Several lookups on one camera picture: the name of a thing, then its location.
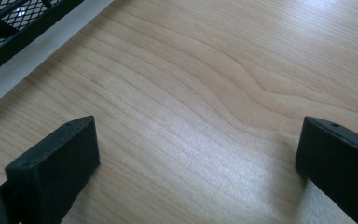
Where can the black metal mesh rack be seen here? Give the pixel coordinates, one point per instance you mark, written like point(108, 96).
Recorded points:
point(15, 28)

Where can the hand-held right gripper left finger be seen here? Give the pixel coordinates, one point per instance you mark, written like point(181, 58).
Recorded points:
point(56, 168)

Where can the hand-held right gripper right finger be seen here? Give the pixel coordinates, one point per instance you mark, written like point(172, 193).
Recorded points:
point(338, 165)

